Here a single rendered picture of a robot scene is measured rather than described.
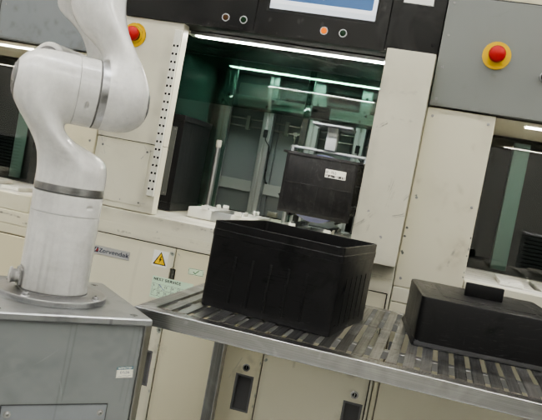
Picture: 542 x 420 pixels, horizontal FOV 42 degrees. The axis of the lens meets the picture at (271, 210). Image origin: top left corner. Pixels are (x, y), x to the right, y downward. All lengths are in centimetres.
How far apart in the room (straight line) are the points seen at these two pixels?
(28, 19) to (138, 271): 79
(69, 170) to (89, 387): 36
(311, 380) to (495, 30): 99
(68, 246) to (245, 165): 166
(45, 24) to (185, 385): 109
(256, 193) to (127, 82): 156
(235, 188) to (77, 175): 163
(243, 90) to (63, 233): 132
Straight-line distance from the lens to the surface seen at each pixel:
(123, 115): 127
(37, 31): 220
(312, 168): 206
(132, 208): 202
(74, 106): 125
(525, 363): 151
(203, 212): 215
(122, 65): 128
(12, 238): 219
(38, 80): 124
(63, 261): 126
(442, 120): 184
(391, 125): 180
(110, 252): 204
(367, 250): 152
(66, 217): 125
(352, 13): 191
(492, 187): 229
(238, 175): 285
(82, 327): 122
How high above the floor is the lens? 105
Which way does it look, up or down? 3 degrees down
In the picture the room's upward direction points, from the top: 11 degrees clockwise
